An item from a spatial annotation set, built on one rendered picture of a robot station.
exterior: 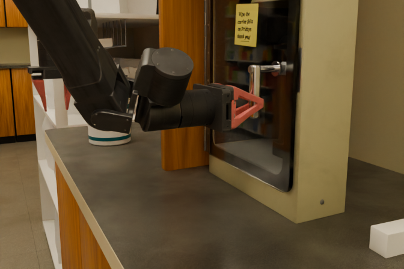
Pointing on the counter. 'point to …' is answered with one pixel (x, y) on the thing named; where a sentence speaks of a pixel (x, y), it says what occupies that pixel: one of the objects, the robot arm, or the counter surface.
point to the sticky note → (246, 24)
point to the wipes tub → (100, 139)
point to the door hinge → (205, 48)
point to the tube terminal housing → (316, 100)
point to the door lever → (255, 77)
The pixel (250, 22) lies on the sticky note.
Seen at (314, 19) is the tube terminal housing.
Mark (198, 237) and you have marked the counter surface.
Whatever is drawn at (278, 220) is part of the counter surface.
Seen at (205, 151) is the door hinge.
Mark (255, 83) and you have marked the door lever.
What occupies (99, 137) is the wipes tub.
